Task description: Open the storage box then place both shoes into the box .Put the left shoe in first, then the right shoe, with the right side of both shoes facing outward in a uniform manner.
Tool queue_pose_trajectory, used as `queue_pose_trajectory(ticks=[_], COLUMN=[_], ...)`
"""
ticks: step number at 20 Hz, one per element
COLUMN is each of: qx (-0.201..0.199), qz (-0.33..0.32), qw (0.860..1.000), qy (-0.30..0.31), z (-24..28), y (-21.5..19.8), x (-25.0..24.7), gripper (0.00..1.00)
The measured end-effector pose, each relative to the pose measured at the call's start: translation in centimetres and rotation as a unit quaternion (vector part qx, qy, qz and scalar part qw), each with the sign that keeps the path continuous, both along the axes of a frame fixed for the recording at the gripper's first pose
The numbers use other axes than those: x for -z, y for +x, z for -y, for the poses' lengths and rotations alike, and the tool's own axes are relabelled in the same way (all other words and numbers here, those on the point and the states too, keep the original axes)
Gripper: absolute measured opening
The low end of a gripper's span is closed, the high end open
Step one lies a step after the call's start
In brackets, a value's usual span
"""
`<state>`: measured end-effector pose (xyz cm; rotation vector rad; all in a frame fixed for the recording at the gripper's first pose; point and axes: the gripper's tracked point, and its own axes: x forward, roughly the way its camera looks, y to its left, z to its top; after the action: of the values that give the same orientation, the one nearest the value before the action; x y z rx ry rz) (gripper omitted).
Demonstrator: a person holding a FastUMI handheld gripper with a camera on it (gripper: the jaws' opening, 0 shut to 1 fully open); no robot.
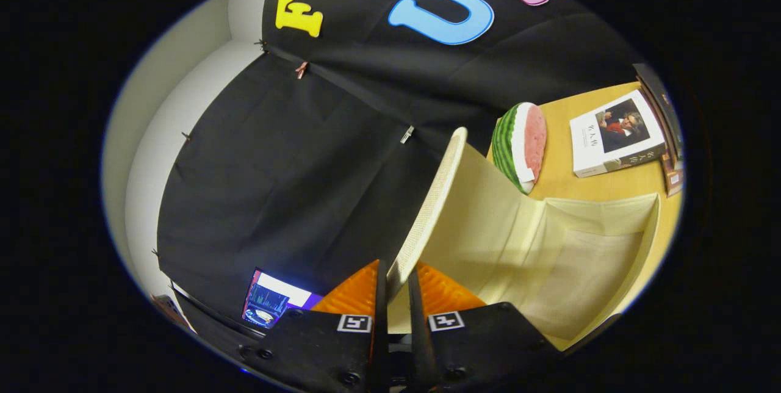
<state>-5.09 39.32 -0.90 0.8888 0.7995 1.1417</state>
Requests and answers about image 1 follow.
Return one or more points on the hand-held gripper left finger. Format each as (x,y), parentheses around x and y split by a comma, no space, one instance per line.
(323,350)

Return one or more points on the black book with gold print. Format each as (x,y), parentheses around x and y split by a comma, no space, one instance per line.
(662,103)

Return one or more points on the cream fabric storage box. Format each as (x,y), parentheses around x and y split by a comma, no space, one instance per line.
(518,246)

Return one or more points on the lit computer screen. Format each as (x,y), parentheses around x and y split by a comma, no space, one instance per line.
(271,301)

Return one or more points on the white portrait cover book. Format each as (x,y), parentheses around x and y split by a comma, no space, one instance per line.
(616,133)

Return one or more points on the watermelon slice toy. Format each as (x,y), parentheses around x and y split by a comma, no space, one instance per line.
(518,146)

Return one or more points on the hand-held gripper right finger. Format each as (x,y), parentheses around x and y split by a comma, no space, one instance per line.
(482,344)

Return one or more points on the reddish brown book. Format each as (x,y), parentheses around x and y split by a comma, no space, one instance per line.
(673,179)

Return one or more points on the pink clip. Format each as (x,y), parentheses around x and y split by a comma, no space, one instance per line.
(301,69)

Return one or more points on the silver metal clip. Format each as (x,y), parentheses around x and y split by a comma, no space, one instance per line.
(407,134)

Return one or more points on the black backdrop cloth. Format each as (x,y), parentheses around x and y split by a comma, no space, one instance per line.
(274,185)

